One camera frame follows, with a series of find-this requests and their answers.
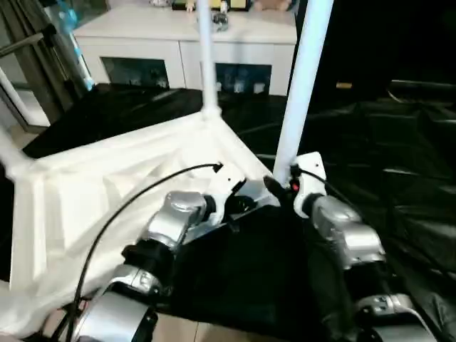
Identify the white round pipe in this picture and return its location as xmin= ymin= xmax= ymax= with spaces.
xmin=0 ymin=67 xmax=31 ymax=125

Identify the clear bag of dark items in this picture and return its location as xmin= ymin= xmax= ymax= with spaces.
xmin=212 ymin=12 xmax=231 ymax=33

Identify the white plastic table leg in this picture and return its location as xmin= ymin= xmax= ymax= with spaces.
xmin=197 ymin=0 xmax=222 ymax=122
xmin=0 ymin=120 xmax=33 ymax=179
xmin=273 ymin=0 xmax=334 ymax=186

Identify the grey flat bar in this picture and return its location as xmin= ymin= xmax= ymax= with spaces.
xmin=390 ymin=80 xmax=456 ymax=90

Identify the white plastic table top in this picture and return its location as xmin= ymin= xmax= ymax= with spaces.
xmin=0 ymin=106 xmax=282 ymax=338

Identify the black plastic mat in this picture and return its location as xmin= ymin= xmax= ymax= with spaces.
xmin=0 ymin=81 xmax=456 ymax=342

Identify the grey brown curtain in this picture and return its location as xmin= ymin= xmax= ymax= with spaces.
xmin=3 ymin=0 xmax=83 ymax=108

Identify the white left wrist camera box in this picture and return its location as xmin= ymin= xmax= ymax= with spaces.
xmin=204 ymin=163 xmax=247 ymax=225

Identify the grey metal pole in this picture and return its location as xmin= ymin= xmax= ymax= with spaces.
xmin=0 ymin=24 xmax=58 ymax=58

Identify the white sideboard cabinet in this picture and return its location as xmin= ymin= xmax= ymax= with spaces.
xmin=73 ymin=5 xmax=299 ymax=97

